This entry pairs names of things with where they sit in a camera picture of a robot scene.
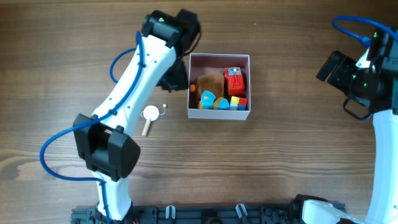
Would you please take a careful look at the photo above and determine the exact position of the brown plush toy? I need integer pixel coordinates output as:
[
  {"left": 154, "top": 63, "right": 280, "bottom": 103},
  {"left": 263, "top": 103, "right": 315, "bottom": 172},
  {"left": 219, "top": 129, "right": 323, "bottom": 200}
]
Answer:
[{"left": 189, "top": 73, "right": 224, "bottom": 101}]

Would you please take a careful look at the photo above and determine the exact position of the pig face rattle drum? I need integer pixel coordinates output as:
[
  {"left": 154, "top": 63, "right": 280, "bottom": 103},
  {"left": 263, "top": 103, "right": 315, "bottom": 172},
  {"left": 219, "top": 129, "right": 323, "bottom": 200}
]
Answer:
[{"left": 141, "top": 104, "right": 167, "bottom": 136}]

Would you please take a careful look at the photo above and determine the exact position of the red toy fire truck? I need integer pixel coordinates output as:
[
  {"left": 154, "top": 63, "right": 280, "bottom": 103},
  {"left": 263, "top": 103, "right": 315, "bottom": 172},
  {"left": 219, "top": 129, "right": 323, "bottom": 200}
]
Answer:
[{"left": 224, "top": 67, "right": 245, "bottom": 96}]

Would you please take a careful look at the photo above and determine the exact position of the colourful two-by-two puzzle cube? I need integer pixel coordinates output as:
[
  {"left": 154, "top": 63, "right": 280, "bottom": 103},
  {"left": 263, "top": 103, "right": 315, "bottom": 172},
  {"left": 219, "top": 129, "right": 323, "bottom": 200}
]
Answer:
[{"left": 229, "top": 96, "right": 248, "bottom": 111}]

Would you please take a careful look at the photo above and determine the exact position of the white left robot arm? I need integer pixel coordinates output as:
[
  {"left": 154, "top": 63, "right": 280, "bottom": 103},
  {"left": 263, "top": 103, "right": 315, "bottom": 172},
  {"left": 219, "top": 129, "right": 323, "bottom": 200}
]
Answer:
[{"left": 71, "top": 9, "right": 201, "bottom": 223}]

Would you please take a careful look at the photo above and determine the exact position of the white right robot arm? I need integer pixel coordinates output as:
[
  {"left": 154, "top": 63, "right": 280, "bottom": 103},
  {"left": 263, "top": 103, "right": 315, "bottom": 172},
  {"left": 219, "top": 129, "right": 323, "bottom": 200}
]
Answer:
[{"left": 317, "top": 27, "right": 397, "bottom": 223}]

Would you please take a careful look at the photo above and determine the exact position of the white box with pink interior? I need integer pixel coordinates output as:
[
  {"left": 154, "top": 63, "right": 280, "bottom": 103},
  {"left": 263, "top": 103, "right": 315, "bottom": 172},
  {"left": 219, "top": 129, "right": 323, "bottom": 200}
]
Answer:
[{"left": 187, "top": 53, "right": 251, "bottom": 120}]

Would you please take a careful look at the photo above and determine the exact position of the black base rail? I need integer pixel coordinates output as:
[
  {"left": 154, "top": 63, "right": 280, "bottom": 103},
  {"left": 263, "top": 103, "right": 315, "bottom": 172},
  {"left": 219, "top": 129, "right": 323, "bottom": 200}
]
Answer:
[{"left": 70, "top": 200, "right": 348, "bottom": 224}]

